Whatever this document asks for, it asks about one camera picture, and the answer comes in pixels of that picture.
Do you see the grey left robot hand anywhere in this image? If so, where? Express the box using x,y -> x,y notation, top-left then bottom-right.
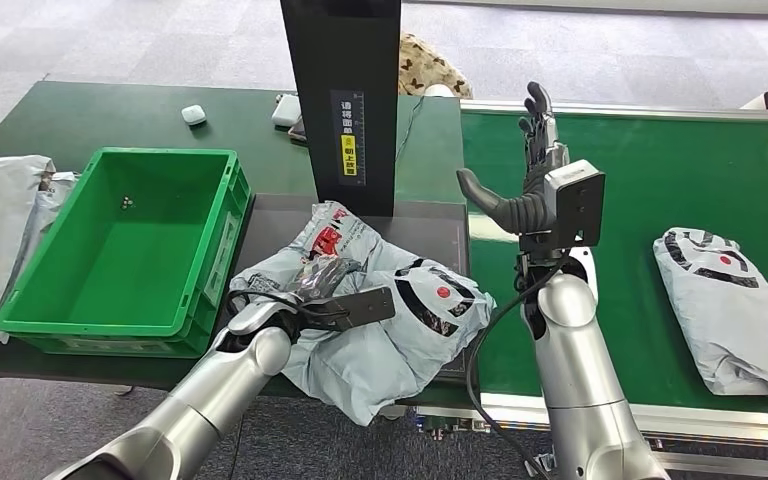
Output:
287,256 -> 363,305

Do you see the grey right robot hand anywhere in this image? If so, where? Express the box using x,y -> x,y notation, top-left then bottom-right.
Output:
456,80 -> 569,235

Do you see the grey plastic mailer package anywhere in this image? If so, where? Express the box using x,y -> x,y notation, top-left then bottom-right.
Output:
652,227 -> 768,405
0,170 -> 81,346
228,200 -> 497,427

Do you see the green conveyor belt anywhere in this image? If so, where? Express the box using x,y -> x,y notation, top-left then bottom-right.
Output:
460,109 -> 768,419

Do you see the black inbound scanner machine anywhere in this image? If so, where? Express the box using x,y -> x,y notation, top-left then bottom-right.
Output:
228,0 -> 473,389

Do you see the white plastic mailer package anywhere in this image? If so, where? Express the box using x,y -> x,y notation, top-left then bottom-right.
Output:
0,154 -> 57,350

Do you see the white charger block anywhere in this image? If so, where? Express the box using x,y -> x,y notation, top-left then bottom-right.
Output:
271,93 -> 302,128

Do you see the beige butterfly patterned cloth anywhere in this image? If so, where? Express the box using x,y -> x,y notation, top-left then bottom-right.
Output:
397,31 -> 475,101

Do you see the green plastic crate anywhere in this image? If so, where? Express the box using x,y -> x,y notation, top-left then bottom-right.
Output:
0,146 -> 253,360

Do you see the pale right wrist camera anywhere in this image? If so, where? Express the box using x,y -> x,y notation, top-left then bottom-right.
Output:
542,158 -> 607,250

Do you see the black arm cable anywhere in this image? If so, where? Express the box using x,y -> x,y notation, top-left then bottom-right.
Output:
465,251 -> 574,480
224,288 -> 306,333

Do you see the thin dark cable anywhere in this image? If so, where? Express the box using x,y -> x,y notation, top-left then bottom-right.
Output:
393,95 -> 425,164

